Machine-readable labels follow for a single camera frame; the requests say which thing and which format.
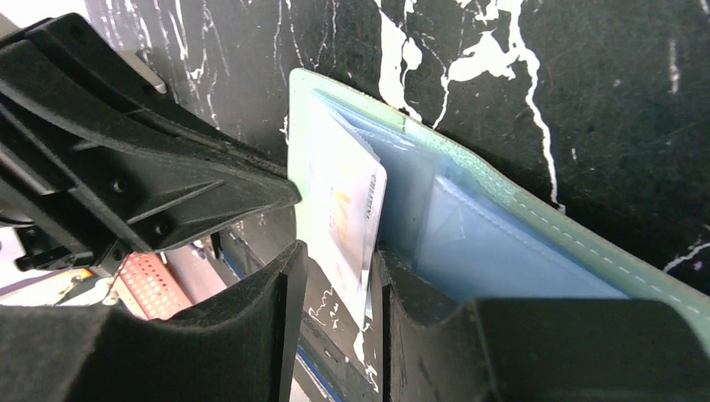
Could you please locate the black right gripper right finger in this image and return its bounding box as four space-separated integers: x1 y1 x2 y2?
376 246 709 401

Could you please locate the mint green card holder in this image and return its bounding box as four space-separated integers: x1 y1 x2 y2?
288 69 709 343

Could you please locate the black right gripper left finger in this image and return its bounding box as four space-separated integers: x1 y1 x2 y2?
1 240 308 401

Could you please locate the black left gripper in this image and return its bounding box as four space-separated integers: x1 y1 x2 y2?
1 13 300 277

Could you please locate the white VIP credit card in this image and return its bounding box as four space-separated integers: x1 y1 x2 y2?
307 92 387 326

